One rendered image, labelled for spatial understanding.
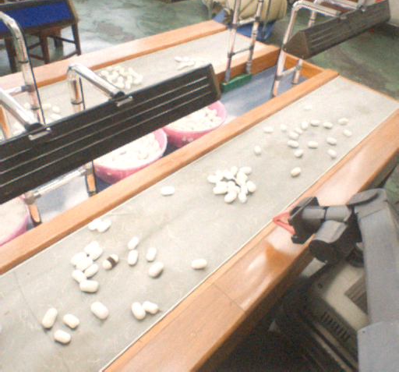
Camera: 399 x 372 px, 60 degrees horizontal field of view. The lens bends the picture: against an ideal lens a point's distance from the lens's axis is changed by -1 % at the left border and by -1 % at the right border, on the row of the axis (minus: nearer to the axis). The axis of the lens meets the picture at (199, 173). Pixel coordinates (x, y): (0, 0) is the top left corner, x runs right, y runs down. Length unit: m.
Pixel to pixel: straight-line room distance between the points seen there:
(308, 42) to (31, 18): 0.75
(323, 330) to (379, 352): 0.89
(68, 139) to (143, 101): 0.15
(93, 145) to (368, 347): 0.45
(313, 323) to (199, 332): 0.61
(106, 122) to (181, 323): 0.40
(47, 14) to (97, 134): 0.60
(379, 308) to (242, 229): 0.50
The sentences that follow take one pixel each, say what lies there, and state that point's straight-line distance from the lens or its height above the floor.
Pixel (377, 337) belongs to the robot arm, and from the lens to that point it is 0.38.
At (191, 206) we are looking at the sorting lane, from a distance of 0.93.
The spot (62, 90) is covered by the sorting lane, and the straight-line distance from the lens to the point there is 1.44.
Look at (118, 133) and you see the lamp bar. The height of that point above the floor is 1.07.
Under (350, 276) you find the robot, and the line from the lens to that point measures 1.26.
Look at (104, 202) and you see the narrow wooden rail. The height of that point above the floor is 0.76.
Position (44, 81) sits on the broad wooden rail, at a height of 0.76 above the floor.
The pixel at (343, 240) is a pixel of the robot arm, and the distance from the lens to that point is 0.66.
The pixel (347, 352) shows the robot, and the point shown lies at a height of 0.36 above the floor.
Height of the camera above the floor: 1.42
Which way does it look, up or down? 42 degrees down
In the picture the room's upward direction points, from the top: 7 degrees clockwise
